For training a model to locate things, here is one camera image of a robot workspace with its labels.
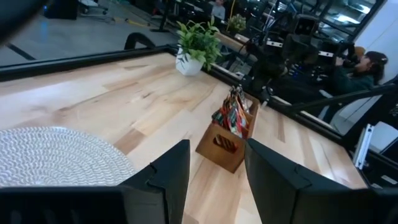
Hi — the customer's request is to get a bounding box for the yellow cable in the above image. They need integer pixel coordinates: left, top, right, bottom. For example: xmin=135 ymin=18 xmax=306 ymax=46
xmin=113 ymin=17 xmax=150 ymax=28

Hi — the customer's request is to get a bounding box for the black arch handle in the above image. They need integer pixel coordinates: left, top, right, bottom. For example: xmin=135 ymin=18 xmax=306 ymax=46
xmin=123 ymin=32 xmax=156 ymax=51

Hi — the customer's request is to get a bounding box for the wooden compartment tea box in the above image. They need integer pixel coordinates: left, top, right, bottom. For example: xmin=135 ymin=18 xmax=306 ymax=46
xmin=195 ymin=92 xmax=261 ymax=174

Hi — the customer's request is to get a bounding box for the orange peach tea bag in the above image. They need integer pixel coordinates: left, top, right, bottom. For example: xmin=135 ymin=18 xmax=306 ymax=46
xmin=228 ymin=99 xmax=249 ymax=139

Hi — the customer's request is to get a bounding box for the black floor stand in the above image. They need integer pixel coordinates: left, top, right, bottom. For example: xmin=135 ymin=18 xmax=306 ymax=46
xmin=150 ymin=0 xmax=175 ymax=34

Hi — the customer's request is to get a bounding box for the small background green plant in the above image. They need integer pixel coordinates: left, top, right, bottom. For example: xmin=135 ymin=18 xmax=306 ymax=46
xmin=226 ymin=14 xmax=248 ymax=34

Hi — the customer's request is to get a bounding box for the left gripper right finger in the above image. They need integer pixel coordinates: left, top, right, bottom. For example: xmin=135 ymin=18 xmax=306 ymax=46
xmin=244 ymin=138 xmax=373 ymax=224

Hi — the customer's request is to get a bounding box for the white metal bracket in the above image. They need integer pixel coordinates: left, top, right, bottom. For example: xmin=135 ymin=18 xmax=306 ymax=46
xmin=353 ymin=123 xmax=374 ymax=170

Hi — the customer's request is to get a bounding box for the person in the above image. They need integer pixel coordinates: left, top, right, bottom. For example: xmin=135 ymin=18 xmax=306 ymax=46
xmin=210 ymin=0 xmax=227 ymax=20
xmin=323 ymin=50 xmax=389 ymax=103

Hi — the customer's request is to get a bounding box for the green plant in white pot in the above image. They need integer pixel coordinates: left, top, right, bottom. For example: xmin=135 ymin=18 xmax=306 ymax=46
xmin=175 ymin=17 xmax=223 ymax=77

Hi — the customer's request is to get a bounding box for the round woven placemat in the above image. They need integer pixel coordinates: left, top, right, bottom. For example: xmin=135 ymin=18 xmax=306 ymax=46
xmin=0 ymin=126 xmax=137 ymax=187

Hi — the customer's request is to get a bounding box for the black box on floor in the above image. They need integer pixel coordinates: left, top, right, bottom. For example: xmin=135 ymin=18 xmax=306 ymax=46
xmin=43 ymin=0 xmax=80 ymax=20

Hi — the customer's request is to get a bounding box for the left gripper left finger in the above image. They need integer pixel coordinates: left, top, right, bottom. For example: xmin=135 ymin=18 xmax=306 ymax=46
xmin=119 ymin=139 xmax=191 ymax=224

